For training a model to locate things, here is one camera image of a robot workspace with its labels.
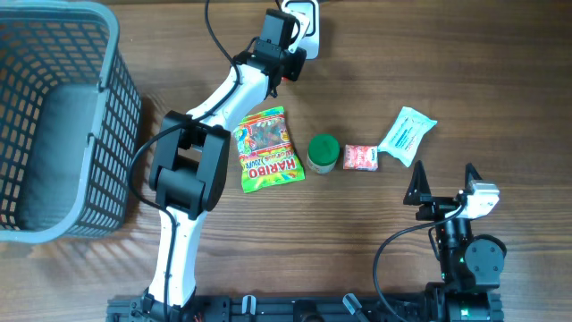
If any green lid jar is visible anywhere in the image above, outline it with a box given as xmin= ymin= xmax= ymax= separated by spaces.
xmin=307 ymin=133 xmax=341 ymax=174

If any left black camera cable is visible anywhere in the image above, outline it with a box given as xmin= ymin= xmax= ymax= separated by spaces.
xmin=127 ymin=0 xmax=242 ymax=314

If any grey plastic shopping basket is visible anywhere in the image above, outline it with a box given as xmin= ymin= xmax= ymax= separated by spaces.
xmin=1 ymin=1 xmax=141 ymax=244

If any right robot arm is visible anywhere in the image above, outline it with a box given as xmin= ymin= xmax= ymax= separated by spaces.
xmin=403 ymin=161 xmax=507 ymax=321

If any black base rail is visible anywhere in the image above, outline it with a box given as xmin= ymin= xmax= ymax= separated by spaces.
xmin=105 ymin=293 xmax=505 ymax=322

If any light blue tissue pack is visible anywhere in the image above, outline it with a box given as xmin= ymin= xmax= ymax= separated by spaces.
xmin=377 ymin=106 xmax=438 ymax=167

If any small red snack box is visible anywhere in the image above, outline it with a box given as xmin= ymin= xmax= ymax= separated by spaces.
xmin=343 ymin=145 xmax=379 ymax=172

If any right black camera cable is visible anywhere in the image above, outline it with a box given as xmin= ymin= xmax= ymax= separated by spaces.
xmin=372 ymin=203 xmax=468 ymax=322

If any white barcode scanner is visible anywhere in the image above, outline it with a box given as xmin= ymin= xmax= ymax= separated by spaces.
xmin=281 ymin=0 xmax=320 ymax=60

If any black camera cable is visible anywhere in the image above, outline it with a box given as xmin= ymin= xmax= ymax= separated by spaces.
xmin=372 ymin=203 xmax=468 ymax=322
xmin=127 ymin=0 xmax=242 ymax=314

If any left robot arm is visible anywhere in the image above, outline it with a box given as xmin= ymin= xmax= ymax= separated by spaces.
xmin=142 ymin=7 xmax=319 ymax=321

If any Haribo gummy candy bag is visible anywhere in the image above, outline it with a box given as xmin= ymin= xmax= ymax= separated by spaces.
xmin=233 ymin=106 xmax=306 ymax=193

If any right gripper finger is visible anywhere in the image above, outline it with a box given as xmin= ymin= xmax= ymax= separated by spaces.
xmin=464 ymin=163 xmax=482 ymax=192
xmin=403 ymin=160 xmax=432 ymax=206

